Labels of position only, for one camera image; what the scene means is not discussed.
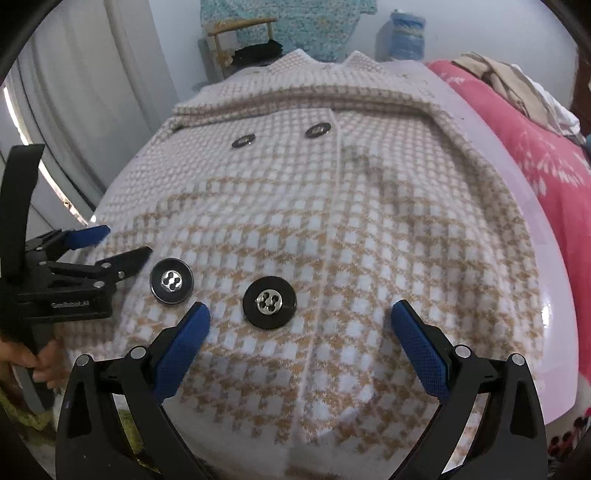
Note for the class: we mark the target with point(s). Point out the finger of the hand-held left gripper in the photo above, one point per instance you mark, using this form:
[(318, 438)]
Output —
[(124, 261), (87, 235)]

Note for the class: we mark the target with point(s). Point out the person's left hand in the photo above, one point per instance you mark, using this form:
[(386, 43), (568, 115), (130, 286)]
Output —
[(46, 364)]

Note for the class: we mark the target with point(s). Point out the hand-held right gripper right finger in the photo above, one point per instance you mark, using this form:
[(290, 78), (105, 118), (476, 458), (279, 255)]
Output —
[(420, 350)]

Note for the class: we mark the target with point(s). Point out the pink balloon print board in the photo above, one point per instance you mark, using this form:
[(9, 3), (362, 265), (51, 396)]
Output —
[(545, 258)]

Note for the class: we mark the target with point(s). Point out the blue water bottle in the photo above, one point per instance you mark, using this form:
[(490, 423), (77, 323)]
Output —
[(408, 34)]

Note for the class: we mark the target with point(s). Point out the black cloth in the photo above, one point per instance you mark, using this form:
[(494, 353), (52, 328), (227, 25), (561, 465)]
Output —
[(258, 51)]

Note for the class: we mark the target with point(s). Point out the pink floral blanket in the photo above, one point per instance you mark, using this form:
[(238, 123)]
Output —
[(521, 134)]

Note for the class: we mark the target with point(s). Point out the green fluffy cloth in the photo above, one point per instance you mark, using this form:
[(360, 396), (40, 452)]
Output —
[(23, 415)]

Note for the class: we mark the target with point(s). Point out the teal floral hanging cloth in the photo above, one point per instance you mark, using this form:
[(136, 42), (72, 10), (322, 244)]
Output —
[(304, 23)]

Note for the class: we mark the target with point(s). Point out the beige clothes pile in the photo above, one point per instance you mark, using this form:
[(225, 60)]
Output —
[(508, 83)]

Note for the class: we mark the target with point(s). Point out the beige white checked coat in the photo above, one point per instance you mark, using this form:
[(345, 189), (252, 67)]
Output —
[(351, 221)]

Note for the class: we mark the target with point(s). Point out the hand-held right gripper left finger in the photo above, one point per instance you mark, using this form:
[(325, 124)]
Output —
[(182, 350)]

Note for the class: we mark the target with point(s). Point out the white curtain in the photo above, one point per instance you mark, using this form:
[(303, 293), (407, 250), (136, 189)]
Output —
[(83, 106)]

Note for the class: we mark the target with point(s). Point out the wooden chair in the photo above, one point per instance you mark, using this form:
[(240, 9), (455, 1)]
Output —
[(240, 25)]

